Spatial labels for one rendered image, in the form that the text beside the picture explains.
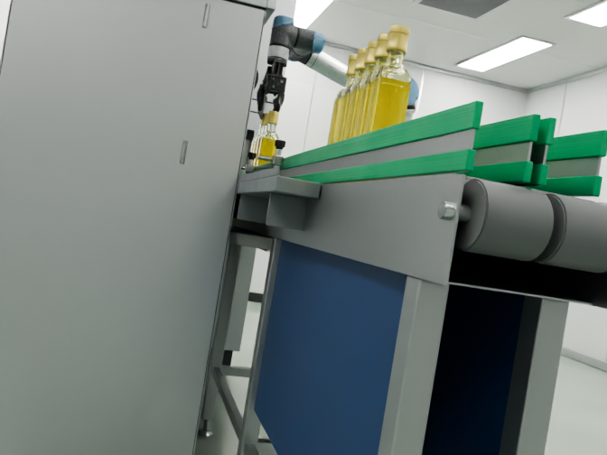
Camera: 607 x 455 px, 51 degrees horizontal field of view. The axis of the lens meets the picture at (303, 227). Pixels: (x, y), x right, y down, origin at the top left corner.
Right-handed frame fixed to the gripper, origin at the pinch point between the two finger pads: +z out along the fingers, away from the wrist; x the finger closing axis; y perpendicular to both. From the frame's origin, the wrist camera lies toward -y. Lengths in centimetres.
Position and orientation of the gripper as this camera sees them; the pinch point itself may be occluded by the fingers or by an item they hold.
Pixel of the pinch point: (266, 117)
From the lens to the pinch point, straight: 232.1
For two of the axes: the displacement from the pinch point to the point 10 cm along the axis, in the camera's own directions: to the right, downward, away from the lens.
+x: 9.6, 1.5, 2.5
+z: -1.6, 9.9, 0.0
